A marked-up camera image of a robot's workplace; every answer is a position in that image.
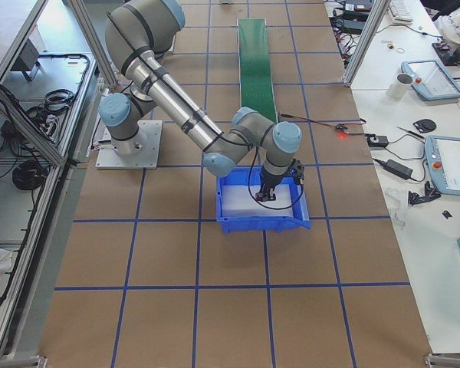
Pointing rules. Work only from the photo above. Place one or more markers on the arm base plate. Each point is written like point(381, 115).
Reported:
point(140, 152)

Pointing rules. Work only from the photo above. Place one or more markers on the black power adapter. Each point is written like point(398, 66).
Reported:
point(397, 169)

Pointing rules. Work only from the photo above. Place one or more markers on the aluminium frame post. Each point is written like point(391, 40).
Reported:
point(372, 23)

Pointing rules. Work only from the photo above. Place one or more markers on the small black controller board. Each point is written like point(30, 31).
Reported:
point(341, 128)

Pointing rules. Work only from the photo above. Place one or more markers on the teach pendant tablet far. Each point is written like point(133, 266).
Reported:
point(432, 80)

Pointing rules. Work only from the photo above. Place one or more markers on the black speed controller knob box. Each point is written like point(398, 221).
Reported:
point(376, 141)

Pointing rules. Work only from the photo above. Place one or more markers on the blue plastic bin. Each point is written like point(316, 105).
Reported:
point(251, 178)

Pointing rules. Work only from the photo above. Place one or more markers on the green conveyor belt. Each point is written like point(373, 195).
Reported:
point(256, 85)

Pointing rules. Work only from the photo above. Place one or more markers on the white foam bin liner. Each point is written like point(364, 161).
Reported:
point(236, 202)

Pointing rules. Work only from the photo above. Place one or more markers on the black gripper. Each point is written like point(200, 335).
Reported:
point(268, 181)

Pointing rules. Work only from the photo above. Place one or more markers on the white mug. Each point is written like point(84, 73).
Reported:
point(399, 86)

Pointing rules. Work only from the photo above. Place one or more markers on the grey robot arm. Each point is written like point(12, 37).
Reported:
point(136, 35)

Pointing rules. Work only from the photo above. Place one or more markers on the teach pendant tablet near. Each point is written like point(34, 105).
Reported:
point(443, 161)

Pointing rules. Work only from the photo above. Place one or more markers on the teach pendant tablet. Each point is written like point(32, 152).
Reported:
point(443, 161)
point(432, 80)

